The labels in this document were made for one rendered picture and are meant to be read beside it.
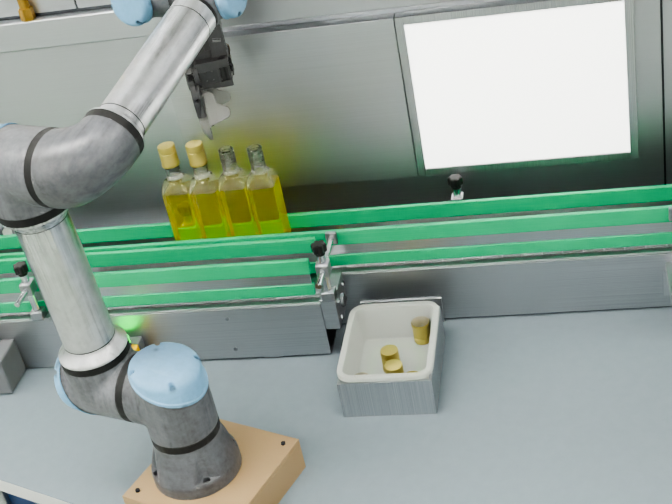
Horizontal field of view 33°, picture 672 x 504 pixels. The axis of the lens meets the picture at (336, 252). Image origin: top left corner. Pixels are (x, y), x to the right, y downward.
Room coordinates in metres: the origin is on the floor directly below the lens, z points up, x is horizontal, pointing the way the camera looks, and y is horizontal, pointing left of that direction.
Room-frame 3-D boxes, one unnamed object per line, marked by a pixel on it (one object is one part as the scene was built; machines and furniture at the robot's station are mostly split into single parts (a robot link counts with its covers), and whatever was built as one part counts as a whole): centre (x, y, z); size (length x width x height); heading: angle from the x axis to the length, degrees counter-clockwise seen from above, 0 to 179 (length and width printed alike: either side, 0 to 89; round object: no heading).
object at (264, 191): (1.94, 0.11, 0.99); 0.06 x 0.06 x 0.21; 75
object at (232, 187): (1.96, 0.17, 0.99); 0.06 x 0.06 x 0.21; 75
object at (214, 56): (1.92, 0.16, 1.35); 0.09 x 0.08 x 0.12; 88
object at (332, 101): (2.01, -0.18, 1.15); 0.90 x 0.03 x 0.34; 75
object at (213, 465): (1.46, 0.30, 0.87); 0.15 x 0.15 x 0.10
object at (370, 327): (1.67, -0.06, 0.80); 0.22 x 0.17 x 0.09; 165
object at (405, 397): (1.69, -0.07, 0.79); 0.27 x 0.17 x 0.08; 165
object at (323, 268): (1.79, 0.02, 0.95); 0.17 x 0.03 x 0.12; 165
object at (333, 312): (1.81, 0.02, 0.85); 0.09 x 0.04 x 0.07; 165
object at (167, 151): (1.99, 0.28, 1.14); 0.04 x 0.04 x 0.04
